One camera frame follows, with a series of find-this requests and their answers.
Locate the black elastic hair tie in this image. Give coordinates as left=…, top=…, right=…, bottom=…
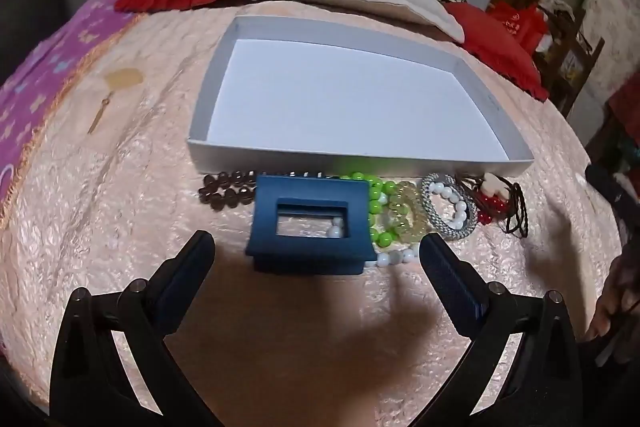
left=502, top=178, right=531, bottom=240

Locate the red bead bracelet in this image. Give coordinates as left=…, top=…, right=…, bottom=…
left=472, top=185, right=509, bottom=227

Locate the white bead necklace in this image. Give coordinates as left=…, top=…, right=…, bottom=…
left=324, top=215, right=421, bottom=269

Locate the clear spiral hair tie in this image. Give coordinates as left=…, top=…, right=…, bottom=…
left=382, top=178, right=433, bottom=244

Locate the blue plastic hair claw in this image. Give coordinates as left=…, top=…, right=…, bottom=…
left=245, top=174, right=376, bottom=277

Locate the silver braided hair tie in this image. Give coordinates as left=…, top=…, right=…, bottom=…
left=418, top=172, right=480, bottom=242

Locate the dark brown bead bracelet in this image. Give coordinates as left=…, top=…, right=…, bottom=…
left=197, top=168, right=266, bottom=212

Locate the green bead bracelet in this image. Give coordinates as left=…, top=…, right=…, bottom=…
left=344, top=171, right=402, bottom=249

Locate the person right hand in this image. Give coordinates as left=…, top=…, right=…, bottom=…
left=586, top=251, right=639, bottom=340

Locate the pink quilted bedspread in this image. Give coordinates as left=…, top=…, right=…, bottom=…
left=1, top=1, right=620, bottom=426

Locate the purple patterned sheet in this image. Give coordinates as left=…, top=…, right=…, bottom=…
left=1, top=0, right=136, bottom=200

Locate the small yellow tag pendant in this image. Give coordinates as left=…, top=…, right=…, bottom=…
left=88, top=67, right=143, bottom=134

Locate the wooden chair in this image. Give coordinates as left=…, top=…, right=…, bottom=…
left=534, top=5, right=605, bottom=118

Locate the white shallow cardboard tray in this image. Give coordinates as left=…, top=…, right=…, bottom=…
left=188, top=15, right=534, bottom=178

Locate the red ruffled cushion right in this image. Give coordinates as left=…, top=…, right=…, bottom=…
left=444, top=2, right=549, bottom=102

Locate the red shopping bag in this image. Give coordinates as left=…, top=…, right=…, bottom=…
left=488, top=1, right=549, bottom=55

